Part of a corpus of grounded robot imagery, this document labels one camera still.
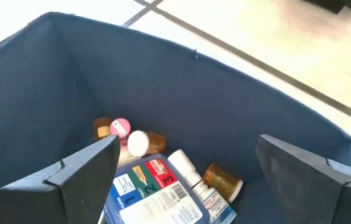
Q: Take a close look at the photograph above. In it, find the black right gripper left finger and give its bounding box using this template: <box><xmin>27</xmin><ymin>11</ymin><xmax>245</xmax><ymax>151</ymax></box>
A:
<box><xmin>0</xmin><ymin>134</ymin><xmax>121</xmax><ymax>224</ymax></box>

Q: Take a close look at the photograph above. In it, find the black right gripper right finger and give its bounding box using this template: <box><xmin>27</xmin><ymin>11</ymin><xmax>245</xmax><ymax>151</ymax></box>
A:
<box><xmin>255</xmin><ymin>134</ymin><xmax>351</xmax><ymax>224</ymax></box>

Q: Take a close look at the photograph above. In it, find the blue first aid kit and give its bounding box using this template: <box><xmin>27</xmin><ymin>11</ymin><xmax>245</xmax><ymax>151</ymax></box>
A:
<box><xmin>103</xmin><ymin>153</ymin><xmax>210</xmax><ymax>224</ymax></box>

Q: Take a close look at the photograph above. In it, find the white bottle purple label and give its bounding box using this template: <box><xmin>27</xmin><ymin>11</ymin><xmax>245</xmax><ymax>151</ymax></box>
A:
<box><xmin>167</xmin><ymin>149</ymin><xmax>238</xmax><ymax>224</ymax></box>

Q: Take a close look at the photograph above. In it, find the navy fabric basket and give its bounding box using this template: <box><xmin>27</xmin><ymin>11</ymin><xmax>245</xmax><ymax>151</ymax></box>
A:
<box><xmin>0</xmin><ymin>11</ymin><xmax>351</xmax><ymax>224</ymax></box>

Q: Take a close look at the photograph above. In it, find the black box-shaped object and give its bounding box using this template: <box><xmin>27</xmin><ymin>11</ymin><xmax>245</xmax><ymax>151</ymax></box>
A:
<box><xmin>301</xmin><ymin>0</ymin><xmax>351</xmax><ymax>15</ymax></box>

